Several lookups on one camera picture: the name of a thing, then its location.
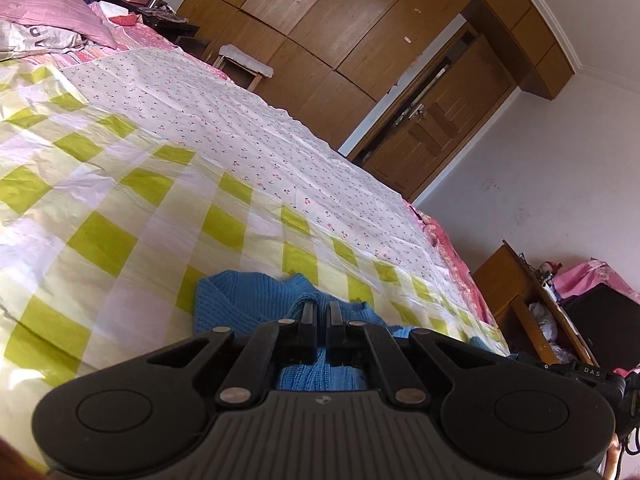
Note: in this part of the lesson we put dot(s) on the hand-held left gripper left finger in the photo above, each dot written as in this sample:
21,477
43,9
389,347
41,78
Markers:
310,325

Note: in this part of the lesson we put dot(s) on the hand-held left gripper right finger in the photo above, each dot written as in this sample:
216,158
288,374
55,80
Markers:
334,330

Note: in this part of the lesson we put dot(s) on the blue striped knit sweater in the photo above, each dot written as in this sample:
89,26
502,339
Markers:
225,305

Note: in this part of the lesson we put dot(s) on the black television set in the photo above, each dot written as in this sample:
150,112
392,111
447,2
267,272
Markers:
600,325

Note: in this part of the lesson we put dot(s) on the white crumpled cloth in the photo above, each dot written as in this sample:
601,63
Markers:
542,320

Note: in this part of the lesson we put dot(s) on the pink cloth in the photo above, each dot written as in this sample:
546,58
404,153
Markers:
600,275

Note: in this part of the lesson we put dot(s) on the wooden desk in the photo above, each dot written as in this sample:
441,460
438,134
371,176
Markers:
500,280

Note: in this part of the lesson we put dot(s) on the white floral bedsheet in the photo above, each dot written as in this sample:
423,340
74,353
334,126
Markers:
225,125

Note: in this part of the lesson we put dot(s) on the wooden door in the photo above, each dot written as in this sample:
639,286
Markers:
425,130

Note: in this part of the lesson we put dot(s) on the stool with white cloth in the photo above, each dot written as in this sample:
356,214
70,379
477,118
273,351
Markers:
245,57

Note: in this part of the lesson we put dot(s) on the wooden wardrobe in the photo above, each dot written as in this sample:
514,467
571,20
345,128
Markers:
325,15

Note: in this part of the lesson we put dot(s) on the dark wooden nightstand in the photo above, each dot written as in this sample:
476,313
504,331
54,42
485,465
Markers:
172,25

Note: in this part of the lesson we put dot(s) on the white printed pillow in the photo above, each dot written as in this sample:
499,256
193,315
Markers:
30,37

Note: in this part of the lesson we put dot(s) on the pink pillow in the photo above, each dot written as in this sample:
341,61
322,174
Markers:
50,0

